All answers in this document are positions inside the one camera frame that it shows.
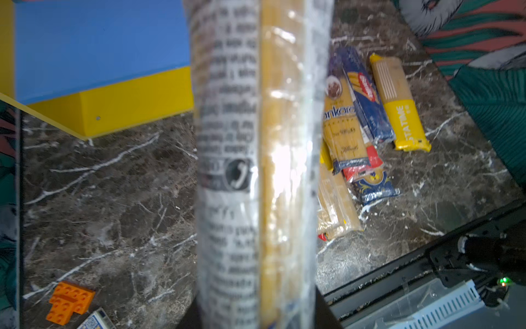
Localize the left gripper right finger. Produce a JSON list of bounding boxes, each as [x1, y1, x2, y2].
[[315, 288, 342, 329]]

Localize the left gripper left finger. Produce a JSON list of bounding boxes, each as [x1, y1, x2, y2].
[[175, 298, 199, 329]]

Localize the yellow-topped spaghetti bag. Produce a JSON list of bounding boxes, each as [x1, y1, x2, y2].
[[317, 141, 363, 241]]

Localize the Ankara spaghetti bag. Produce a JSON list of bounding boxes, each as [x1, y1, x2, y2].
[[323, 54, 367, 174]]

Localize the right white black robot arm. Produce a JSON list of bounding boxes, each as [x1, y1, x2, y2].
[[458, 221, 525, 286]]

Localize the yellow shelf pink blue boards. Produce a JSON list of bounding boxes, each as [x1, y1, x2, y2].
[[1, 1, 194, 140]]

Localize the small colourful card box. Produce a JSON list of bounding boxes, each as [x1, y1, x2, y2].
[[78, 308, 116, 329]]

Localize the orange toy brick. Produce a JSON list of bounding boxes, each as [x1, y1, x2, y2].
[[46, 281, 95, 326]]

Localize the blue yellow crest spaghetti bag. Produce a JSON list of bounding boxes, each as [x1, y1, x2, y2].
[[351, 169, 401, 206]]

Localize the white perforated vent strip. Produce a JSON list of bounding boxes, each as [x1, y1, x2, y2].
[[382, 279, 485, 328]]

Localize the red-ended labelled spaghetti bag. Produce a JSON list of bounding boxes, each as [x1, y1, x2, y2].
[[343, 143, 384, 182]]

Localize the blue Barilla spaghetti box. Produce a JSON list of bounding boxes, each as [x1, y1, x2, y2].
[[336, 47, 395, 144]]

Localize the yellow Pastatime spaghetti bag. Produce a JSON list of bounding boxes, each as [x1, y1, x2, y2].
[[369, 53, 431, 152]]

